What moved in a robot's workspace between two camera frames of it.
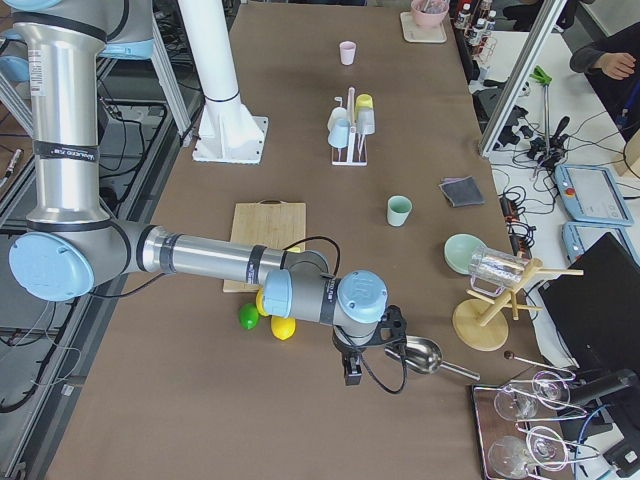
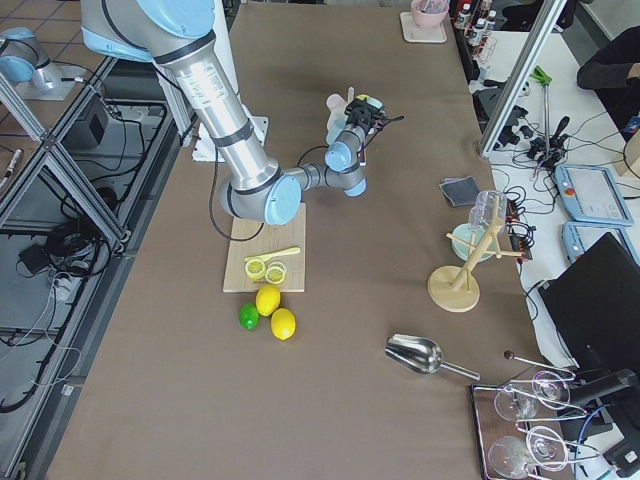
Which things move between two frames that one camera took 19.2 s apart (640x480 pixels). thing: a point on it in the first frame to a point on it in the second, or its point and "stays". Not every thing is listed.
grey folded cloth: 462,191 stays
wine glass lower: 511,457 stays
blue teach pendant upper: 589,193 stays
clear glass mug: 492,271 to 488,213
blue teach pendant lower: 578,237 stays
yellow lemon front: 283,328 stays
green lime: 248,316 stays
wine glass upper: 519,402 stays
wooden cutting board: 272,223 stays
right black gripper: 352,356 to 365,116
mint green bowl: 459,249 to 472,234
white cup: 347,52 to 335,101
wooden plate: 480,323 to 457,289
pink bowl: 430,13 stays
